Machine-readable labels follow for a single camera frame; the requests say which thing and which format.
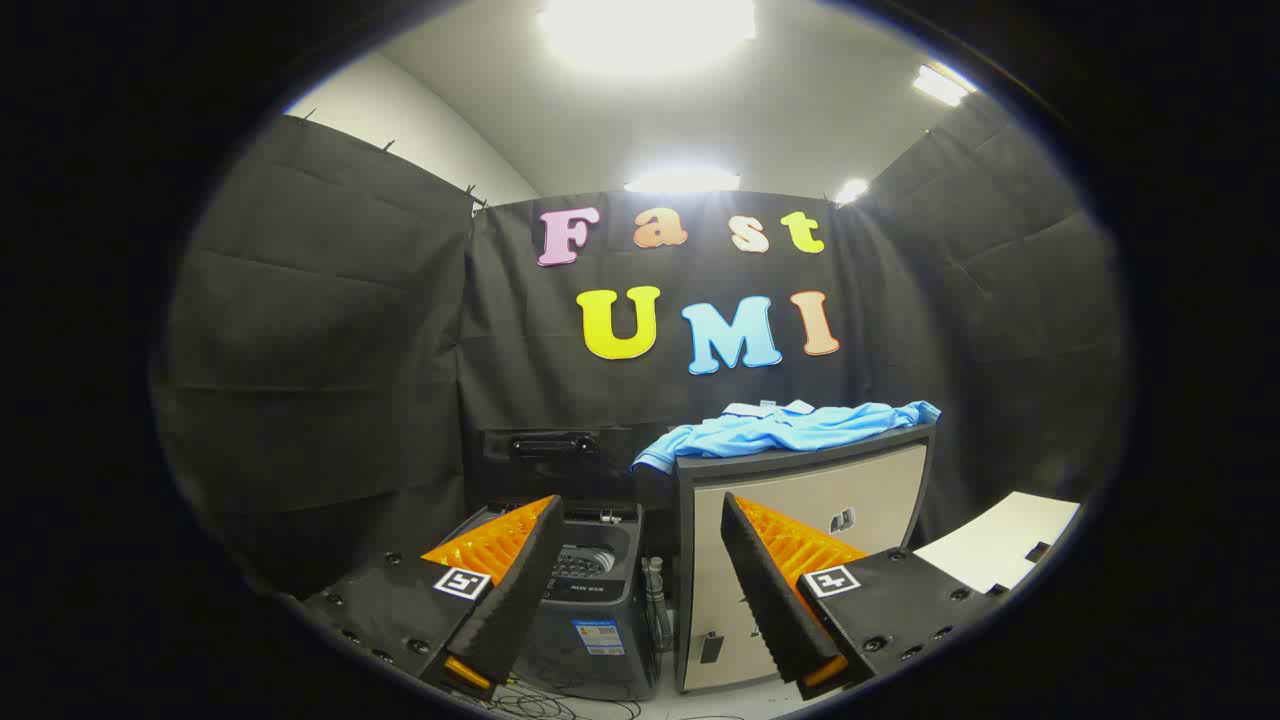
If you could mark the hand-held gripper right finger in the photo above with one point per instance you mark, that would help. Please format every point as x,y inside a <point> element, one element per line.
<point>765,580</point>

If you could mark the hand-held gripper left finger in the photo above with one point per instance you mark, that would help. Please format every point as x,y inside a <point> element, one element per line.
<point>520,590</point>

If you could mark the dark grey washing machine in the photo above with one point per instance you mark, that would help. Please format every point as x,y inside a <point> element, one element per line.
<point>600,610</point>

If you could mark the black washing machine lid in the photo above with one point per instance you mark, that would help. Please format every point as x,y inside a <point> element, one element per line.
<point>555,470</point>

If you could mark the light blue shirt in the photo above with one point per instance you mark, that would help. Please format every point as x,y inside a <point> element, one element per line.
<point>790,430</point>

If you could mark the grey and beige cabinet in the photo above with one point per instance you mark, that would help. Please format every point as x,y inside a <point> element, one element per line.
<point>880,490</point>

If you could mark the white flat board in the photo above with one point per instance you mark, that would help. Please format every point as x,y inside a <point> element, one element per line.
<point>990,540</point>

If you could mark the small ceiling light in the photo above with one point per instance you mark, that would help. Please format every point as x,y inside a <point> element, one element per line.
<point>851,190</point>

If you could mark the rectangular ceiling light panel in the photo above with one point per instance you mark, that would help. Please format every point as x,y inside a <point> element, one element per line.
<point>940,85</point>

